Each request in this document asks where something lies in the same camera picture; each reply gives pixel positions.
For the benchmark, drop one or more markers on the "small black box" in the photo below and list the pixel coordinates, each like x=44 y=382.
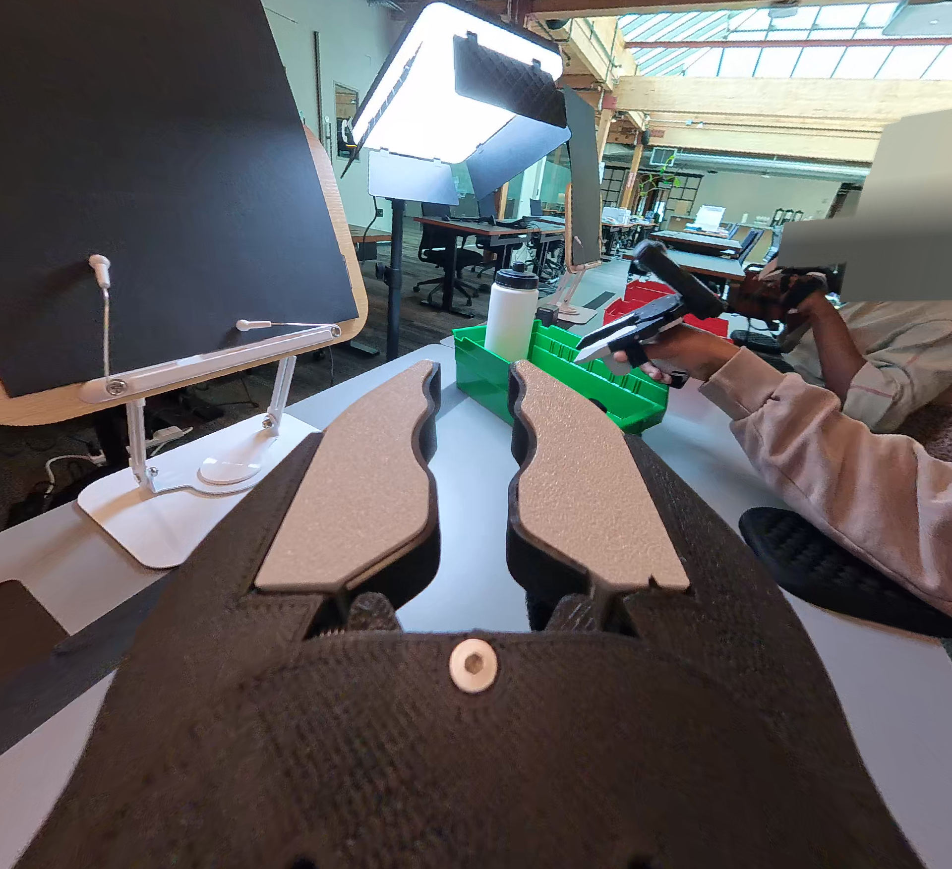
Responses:
x=547 y=315

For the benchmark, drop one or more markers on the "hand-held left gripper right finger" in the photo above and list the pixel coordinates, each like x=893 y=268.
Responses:
x=595 y=504

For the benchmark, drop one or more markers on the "dark tilted board on stand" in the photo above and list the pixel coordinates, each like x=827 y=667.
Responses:
x=584 y=170

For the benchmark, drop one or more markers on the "black light stand pole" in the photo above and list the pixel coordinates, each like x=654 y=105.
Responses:
x=393 y=274

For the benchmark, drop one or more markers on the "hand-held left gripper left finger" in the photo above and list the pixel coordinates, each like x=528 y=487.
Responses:
x=357 y=497

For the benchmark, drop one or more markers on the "black board with wooden rim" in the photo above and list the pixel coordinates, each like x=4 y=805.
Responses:
x=149 y=140

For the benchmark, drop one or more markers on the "green potted plant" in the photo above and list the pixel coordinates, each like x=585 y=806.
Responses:
x=658 y=181

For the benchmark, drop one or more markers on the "red bin with white label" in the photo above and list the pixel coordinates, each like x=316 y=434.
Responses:
x=647 y=289

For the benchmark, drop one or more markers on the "person's right hand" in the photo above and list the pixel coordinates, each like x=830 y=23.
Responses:
x=692 y=352

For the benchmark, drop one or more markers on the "black mesh office chair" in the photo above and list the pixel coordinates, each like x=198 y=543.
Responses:
x=833 y=571

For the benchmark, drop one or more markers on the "studio light panel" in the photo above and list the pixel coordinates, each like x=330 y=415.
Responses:
x=439 y=103

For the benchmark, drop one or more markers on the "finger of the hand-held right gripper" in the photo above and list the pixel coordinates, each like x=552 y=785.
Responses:
x=602 y=354
x=613 y=330

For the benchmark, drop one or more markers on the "white power strip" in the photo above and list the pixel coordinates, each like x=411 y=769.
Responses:
x=167 y=435

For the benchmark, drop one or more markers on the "ceiling projector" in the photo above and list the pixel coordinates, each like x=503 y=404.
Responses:
x=922 y=6

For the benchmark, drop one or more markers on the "dark top work table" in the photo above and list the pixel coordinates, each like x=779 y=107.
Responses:
x=699 y=263

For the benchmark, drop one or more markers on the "red open-front bin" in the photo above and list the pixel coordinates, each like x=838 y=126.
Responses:
x=632 y=313

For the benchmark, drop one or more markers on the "white bottle with black cap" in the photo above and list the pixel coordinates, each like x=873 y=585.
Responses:
x=509 y=326

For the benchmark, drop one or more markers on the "wooden top office desk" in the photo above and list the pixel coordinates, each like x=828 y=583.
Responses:
x=483 y=226
x=368 y=237

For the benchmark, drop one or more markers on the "green plastic bin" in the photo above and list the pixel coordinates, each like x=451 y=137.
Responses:
x=617 y=393

